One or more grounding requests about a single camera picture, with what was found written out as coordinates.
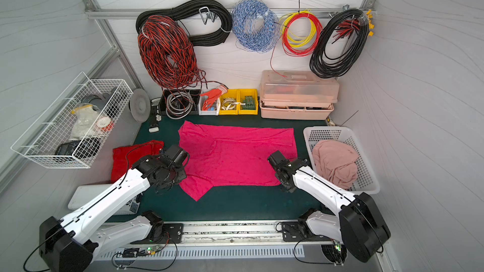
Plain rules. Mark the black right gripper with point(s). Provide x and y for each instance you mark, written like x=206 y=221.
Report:
x=275 y=158

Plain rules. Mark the white power supply box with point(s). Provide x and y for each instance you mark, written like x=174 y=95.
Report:
x=86 y=193

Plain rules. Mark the pink translucent toolbox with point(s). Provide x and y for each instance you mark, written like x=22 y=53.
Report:
x=297 y=95

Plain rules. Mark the coiled metal flexible conduit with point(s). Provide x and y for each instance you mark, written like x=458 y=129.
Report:
x=179 y=104

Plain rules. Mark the magenta t-shirt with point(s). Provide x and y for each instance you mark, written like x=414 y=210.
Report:
x=231 y=156

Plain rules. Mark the pale pink t-shirt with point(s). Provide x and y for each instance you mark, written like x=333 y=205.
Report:
x=336 y=162

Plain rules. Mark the white laundry basket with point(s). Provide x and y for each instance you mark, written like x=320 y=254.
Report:
x=366 y=181

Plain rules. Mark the white ribbon tape roll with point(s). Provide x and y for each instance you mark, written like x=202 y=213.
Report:
x=229 y=104

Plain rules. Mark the yellow bin with tape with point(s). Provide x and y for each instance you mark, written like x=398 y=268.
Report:
x=232 y=93

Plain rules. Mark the red work glove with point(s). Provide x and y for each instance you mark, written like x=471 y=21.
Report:
x=215 y=93

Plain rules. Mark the green circuit boards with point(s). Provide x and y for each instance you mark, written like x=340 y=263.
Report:
x=248 y=103

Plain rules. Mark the black storage bin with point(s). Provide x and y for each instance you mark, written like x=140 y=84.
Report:
x=195 y=93

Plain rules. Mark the white storage bin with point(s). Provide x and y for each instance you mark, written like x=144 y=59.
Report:
x=213 y=110

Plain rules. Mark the folded red t-shirt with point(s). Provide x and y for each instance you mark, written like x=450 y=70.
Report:
x=125 y=157

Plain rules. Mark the yellow bin with circuit boards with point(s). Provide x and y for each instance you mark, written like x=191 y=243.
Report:
x=248 y=92

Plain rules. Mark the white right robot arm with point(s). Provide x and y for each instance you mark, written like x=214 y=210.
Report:
x=355 y=219

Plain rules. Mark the white wire wall basket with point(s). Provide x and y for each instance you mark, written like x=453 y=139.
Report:
x=39 y=142

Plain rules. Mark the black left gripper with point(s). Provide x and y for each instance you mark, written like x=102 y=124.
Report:
x=178 y=154

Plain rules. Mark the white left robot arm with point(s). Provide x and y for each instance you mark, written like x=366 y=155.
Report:
x=74 y=241

